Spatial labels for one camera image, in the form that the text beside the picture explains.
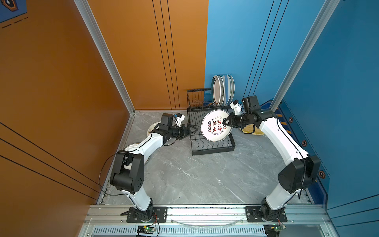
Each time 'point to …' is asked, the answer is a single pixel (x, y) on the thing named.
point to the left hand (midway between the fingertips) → (194, 130)
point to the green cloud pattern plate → (222, 91)
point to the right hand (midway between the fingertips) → (224, 122)
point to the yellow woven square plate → (252, 129)
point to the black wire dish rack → (199, 102)
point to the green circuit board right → (273, 230)
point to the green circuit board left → (146, 229)
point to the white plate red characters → (212, 125)
